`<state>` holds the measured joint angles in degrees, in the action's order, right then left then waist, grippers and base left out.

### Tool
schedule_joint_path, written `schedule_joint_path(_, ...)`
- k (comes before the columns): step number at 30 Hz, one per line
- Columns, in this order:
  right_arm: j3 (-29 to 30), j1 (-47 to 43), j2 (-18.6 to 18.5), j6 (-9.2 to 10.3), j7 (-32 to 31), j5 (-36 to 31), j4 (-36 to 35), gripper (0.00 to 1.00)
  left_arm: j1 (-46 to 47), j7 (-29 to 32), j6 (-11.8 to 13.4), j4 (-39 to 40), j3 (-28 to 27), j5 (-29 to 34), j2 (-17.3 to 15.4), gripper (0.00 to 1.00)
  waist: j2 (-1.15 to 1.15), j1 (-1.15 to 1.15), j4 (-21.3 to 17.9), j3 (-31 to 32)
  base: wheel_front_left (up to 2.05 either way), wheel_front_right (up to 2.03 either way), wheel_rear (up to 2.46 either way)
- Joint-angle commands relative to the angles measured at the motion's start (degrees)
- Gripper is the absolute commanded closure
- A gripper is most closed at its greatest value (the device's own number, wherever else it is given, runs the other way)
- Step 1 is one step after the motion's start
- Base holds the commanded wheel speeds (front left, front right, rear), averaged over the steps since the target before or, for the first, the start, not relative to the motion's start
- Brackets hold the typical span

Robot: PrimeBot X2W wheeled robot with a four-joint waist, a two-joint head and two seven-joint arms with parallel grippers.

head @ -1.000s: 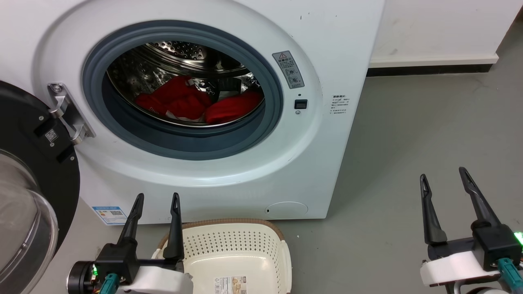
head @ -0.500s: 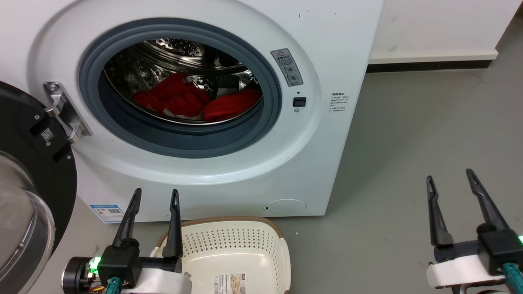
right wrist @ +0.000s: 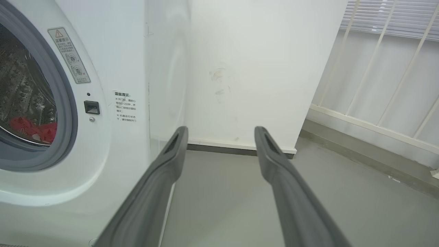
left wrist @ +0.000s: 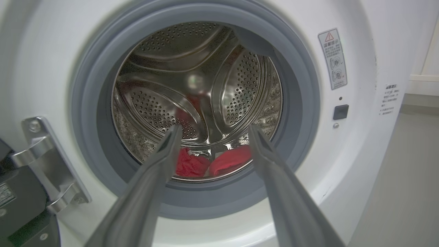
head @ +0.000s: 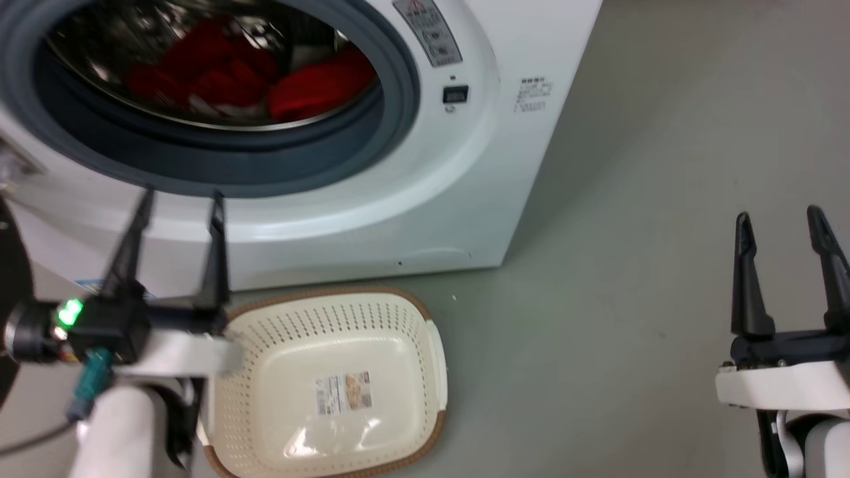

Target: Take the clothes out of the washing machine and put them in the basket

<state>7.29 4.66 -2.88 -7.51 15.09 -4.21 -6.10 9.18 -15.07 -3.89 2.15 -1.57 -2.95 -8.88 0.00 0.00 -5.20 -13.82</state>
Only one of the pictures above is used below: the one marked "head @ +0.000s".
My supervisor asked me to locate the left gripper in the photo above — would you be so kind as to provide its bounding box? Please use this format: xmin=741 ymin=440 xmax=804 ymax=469
xmin=65 ymin=187 xmax=244 ymax=380

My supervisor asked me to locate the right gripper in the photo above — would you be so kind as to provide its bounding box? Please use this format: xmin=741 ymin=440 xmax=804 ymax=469
xmin=715 ymin=204 xmax=850 ymax=411

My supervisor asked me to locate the cream perforated laundry basket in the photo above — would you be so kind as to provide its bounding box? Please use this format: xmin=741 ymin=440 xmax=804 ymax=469
xmin=199 ymin=287 xmax=448 ymax=478

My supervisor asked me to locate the steel washing machine drum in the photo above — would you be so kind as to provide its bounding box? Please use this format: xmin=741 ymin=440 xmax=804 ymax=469
xmin=44 ymin=0 xmax=381 ymax=131

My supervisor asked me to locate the white front-load washing machine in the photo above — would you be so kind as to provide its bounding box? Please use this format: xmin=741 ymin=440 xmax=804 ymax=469
xmin=0 ymin=0 xmax=604 ymax=301

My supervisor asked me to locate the blue energy label sticker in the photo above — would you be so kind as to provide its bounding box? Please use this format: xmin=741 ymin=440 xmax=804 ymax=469
xmin=74 ymin=278 xmax=155 ymax=301

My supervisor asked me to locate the grey rubber door gasket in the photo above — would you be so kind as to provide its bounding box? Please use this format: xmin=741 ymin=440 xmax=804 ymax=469
xmin=0 ymin=0 xmax=422 ymax=199

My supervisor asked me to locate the red crumpled garment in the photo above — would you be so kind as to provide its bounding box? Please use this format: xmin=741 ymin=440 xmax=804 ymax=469
xmin=126 ymin=16 xmax=281 ymax=111

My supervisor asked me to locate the paper label sticker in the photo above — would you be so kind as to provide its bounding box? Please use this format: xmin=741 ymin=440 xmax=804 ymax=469
xmin=314 ymin=371 xmax=373 ymax=416

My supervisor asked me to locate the red smooth garment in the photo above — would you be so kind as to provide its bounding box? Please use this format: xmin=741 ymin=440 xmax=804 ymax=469
xmin=268 ymin=45 xmax=379 ymax=124

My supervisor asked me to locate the grey warning label sticker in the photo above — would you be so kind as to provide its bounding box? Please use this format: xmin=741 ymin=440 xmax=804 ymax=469
xmin=392 ymin=0 xmax=463 ymax=68

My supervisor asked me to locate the teal plug black cable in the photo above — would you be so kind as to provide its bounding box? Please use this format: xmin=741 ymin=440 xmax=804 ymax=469
xmin=0 ymin=348 xmax=115 ymax=459

